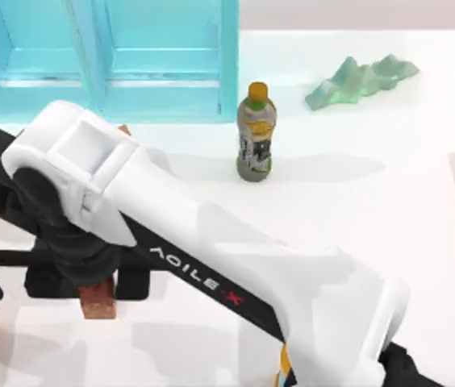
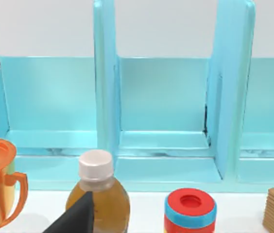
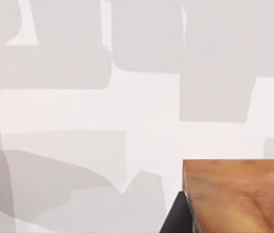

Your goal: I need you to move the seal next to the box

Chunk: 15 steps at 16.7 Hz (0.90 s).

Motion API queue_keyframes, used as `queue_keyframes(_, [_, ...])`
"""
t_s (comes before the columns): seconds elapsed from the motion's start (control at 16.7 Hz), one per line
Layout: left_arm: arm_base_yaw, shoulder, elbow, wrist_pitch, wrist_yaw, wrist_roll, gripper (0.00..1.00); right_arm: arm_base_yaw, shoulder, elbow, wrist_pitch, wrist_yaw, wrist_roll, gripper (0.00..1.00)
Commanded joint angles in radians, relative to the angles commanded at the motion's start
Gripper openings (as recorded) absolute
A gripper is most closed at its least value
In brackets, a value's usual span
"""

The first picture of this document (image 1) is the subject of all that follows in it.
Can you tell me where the red brown block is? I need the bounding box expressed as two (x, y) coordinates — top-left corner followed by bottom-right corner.
(78, 277), (118, 320)

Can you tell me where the yellow and blue object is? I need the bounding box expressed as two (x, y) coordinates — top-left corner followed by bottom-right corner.
(278, 342), (298, 387)

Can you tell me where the grey bottle with orange cap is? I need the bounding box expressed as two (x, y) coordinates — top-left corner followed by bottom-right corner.
(234, 81), (280, 183)

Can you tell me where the light blue rack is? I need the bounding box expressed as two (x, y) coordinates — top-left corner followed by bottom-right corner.
(0, 0), (240, 125)

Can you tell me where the pale green mountain ornament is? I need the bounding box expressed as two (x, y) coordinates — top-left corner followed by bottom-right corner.
(304, 54), (420, 110)

